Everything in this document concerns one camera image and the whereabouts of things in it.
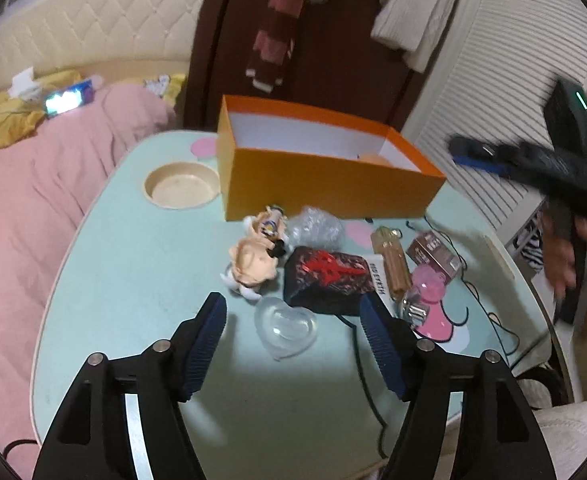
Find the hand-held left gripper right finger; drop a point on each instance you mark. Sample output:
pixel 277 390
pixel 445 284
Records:
pixel 381 350

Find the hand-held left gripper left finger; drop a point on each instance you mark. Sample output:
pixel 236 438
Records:
pixel 201 350

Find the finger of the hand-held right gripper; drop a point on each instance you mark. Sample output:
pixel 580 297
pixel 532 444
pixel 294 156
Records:
pixel 478 147
pixel 478 162

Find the clear heart-shaped container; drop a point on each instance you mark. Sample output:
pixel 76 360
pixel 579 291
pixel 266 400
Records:
pixel 286 327

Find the gold perfume bottle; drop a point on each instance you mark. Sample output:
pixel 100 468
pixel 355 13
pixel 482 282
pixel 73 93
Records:
pixel 393 260

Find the black red patterned pouch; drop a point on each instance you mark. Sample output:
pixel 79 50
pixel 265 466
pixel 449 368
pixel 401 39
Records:
pixel 323 272

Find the small brown box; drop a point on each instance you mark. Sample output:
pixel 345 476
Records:
pixel 431 252

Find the anime figurine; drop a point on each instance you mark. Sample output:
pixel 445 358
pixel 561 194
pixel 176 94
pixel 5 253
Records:
pixel 253 260

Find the clear bubble wrap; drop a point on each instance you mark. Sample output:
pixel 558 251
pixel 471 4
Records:
pixel 313 227

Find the orange cardboard box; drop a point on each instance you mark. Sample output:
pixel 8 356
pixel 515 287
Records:
pixel 323 185

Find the cartoon printed desktop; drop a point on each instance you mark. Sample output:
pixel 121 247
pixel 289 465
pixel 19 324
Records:
pixel 138 270

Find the person's right hand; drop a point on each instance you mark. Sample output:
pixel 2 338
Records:
pixel 556 250

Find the white louvered door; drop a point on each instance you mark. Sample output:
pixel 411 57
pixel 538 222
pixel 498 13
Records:
pixel 498 75

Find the zebra striped cloth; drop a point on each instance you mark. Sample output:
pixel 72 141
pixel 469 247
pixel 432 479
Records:
pixel 531 245

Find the tan plush toy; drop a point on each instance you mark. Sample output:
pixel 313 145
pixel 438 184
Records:
pixel 371 158

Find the white knitted sweater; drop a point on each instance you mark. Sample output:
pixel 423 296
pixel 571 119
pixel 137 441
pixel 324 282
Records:
pixel 413 15

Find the dark wooden door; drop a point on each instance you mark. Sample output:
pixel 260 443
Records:
pixel 333 60

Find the pink blanket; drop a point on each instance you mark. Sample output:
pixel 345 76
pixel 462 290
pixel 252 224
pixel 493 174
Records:
pixel 48 200

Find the beige cloth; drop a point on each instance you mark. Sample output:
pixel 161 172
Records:
pixel 578 440

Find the striped maroon scarf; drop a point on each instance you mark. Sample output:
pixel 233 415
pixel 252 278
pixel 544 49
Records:
pixel 273 35

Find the yellow cartoon pillow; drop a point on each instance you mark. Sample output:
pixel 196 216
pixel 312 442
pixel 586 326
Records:
pixel 166 86

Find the smartphone with lit screen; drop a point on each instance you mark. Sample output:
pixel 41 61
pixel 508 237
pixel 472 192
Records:
pixel 68 97

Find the yellow cloth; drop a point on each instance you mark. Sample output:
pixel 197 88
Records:
pixel 3 120

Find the white charger box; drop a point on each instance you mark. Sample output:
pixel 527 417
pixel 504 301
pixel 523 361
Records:
pixel 25 85

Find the cream tufted headboard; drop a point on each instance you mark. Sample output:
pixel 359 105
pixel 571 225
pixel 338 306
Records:
pixel 98 20

